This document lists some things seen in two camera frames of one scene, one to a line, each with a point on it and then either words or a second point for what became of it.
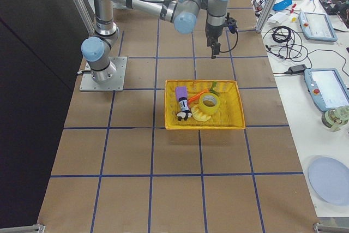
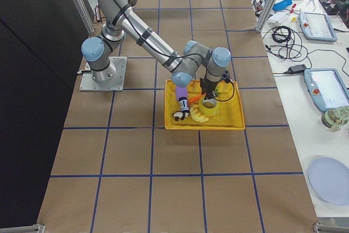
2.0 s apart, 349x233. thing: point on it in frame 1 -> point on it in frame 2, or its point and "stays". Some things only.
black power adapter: x=296 y=69 stays
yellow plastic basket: x=229 y=114 stays
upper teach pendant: x=317 y=26 stays
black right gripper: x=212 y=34 -> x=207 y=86
